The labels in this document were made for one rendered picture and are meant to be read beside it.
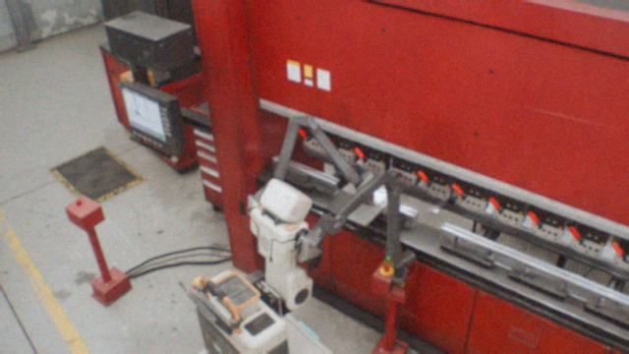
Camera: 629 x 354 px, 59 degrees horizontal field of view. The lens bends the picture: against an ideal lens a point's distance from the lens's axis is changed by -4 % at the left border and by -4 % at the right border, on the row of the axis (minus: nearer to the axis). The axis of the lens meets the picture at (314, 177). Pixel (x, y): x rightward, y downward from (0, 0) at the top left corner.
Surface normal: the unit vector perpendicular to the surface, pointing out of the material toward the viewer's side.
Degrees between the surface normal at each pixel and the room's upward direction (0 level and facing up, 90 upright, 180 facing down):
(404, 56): 90
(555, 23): 90
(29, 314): 0
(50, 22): 90
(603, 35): 90
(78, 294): 0
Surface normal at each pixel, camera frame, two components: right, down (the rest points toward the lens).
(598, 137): -0.61, 0.47
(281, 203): -0.58, -0.25
